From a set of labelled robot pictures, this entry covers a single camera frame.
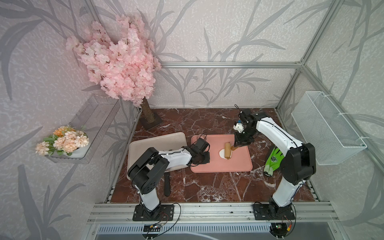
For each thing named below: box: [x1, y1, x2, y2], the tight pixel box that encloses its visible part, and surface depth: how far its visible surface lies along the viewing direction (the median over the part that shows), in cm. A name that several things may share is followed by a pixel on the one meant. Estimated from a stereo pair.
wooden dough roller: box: [224, 142, 239, 160], surface depth 93 cm
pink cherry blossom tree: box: [66, 14, 163, 130], surface depth 70 cm
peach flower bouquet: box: [35, 124, 90, 158], surface depth 50 cm
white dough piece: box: [219, 149, 227, 160], surface depth 95 cm
